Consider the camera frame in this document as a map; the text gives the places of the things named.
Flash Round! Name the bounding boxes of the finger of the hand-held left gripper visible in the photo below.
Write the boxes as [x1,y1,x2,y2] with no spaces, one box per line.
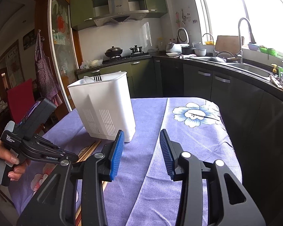
[34,136,70,155]

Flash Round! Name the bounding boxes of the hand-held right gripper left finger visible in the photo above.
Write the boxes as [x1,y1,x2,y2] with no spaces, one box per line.
[16,129,125,226]

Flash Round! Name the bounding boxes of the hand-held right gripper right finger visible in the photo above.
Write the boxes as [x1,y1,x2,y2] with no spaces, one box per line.
[159,129,266,226]

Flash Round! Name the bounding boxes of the bunch of wooden chopsticks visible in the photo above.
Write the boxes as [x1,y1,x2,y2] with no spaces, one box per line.
[74,139,109,226]

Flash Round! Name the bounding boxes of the white plastic utensil holder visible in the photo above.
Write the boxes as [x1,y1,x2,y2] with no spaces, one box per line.
[67,71,136,143]

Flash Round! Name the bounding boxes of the red chair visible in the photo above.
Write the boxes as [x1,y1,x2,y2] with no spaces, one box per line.
[7,78,48,134]

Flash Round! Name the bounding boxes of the purple floral tablecloth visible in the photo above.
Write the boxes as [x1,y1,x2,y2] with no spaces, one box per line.
[8,97,243,226]

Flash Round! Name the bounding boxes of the checked apron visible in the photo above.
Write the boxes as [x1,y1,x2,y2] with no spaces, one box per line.
[35,29,62,106]

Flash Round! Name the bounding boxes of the glass sliding door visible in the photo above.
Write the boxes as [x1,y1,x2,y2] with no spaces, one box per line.
[48,0,79,111]

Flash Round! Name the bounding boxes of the dark framed picture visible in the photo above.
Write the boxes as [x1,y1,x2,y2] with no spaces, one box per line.
[22,29,36,50]

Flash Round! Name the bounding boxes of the white plastic bag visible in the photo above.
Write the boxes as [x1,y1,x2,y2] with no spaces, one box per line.
[80,58,104,69]

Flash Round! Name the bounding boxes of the green base cabinets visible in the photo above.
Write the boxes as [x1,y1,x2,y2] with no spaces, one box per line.
[77,58,156,99]

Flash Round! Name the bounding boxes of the dark base cabinets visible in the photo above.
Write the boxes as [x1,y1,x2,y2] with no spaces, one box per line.
[153,56,283,226]

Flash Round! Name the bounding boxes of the black gas stove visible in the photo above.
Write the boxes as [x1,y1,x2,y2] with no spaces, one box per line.
[104,53,152,62]

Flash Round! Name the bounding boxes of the black wok with lid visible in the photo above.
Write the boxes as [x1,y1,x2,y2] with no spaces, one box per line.
[105,46,123,58]

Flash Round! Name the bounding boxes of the black inner pot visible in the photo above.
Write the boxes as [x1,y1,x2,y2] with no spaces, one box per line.
[181,46,198,56]

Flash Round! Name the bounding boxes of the dark pan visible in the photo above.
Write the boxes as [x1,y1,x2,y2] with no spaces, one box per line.
[206,51,236,63]

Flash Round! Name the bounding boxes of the white rice cooker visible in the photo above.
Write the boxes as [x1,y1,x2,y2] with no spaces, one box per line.
[166,27,190,53]

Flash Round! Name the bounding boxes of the steel sink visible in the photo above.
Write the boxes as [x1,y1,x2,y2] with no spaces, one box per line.
[191,55,277,78]

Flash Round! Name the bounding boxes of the small steel faucet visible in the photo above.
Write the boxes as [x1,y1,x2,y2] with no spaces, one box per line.
[202,33,220,57]

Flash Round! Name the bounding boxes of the wooden cutting board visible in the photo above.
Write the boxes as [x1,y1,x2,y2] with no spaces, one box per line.
[215,35,244,53]

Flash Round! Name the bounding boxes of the patterned dish rag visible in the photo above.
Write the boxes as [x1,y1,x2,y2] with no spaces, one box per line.
[269,74,283,97]

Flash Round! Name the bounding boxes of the tall steel faucet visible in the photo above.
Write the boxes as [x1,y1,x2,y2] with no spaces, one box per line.
[237,18,257,64]

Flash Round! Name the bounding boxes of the hanging kitchen tools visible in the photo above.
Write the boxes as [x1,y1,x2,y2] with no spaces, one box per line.
[175,9,189,29]

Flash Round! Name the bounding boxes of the steel range hood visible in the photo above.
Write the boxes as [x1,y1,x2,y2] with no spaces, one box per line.
[93,0,149,27]

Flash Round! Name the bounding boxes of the green plastic containers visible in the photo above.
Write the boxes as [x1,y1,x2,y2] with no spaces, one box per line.
[259,46,278,57]

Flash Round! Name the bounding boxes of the window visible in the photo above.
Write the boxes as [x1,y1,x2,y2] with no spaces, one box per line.
[195,0,283,57]

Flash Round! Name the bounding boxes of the framed wall scroll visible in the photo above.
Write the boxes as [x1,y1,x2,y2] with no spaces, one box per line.
[5,45,24,87]

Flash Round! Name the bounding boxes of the green wall cabinets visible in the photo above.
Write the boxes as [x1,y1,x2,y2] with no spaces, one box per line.
[69,0,168,31]

